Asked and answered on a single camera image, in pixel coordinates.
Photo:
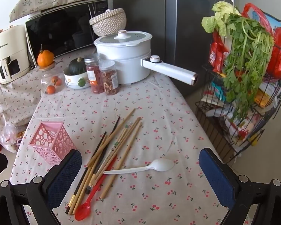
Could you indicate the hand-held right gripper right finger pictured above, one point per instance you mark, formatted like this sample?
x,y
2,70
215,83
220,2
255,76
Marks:
x,y
215,175

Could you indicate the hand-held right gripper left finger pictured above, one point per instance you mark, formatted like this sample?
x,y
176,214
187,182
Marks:
x,y
65,178

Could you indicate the black chopstick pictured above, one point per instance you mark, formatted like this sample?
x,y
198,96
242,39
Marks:
x,y
117,123
83,178
90,185

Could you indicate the red plastic spoon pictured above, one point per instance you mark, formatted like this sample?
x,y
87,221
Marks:
x,y
83,212

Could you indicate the pink perforated utensil holder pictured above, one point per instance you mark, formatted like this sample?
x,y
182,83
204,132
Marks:
x,y
49,136

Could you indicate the white plastic spoon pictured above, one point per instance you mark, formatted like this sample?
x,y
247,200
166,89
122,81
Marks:
x,y
161,164

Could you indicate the pile of bamboo chopsticks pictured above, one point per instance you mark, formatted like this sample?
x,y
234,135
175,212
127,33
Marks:
x,y
127,133

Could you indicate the pile of assorted packets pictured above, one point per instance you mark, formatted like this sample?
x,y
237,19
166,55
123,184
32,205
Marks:
x,y
236,121

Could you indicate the translucent plastic bag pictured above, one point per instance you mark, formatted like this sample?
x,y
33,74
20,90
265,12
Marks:
x,y
8,133

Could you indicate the cherry print tablecloth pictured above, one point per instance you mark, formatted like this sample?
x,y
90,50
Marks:
x,y
154,133

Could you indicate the small orange fruit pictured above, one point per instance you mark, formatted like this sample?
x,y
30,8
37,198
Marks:
x,y
54,79
59,82
50,89

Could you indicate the green lime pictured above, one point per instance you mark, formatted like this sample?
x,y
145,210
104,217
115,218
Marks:
x,y
81,82

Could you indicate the white flower print bowl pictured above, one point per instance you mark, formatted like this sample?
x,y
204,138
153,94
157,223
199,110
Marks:
x,y
71,80

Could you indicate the glass jar wooden lid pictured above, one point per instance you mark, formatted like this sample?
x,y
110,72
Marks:
x,y
48,77

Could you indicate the plastic jar red dried fruit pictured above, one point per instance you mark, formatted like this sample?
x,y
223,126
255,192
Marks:
x,y
94,75

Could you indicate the plastic jar dried fruit rings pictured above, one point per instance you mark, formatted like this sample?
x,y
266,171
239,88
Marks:
x,y
109,79

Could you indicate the dark green squash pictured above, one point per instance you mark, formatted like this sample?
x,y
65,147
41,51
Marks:
x,y
77,68

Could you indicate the large orange citrus fruit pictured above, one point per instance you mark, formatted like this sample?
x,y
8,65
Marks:
x,y
45,58

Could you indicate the red snack packet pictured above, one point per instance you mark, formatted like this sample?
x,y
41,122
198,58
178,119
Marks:
x,y
216,54

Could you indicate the green coriander bunch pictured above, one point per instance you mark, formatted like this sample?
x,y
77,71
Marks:
x,y
243,51

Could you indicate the white electric pot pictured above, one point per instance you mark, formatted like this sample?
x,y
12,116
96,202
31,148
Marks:
x,y
121,61

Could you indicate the cream air fryer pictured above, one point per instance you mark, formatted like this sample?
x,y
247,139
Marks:
x,y
9,51

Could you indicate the silver microwave oven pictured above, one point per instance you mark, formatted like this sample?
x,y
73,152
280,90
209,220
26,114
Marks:
x,y
60,32

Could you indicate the napa cabbage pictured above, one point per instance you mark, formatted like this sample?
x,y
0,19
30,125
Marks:
x,y
215,23

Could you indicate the glass pot lid white knob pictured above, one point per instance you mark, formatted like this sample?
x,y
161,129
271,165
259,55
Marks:
x,y
131,37

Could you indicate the grey refrigerator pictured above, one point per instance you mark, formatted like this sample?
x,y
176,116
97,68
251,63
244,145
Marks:
x,y
178,16

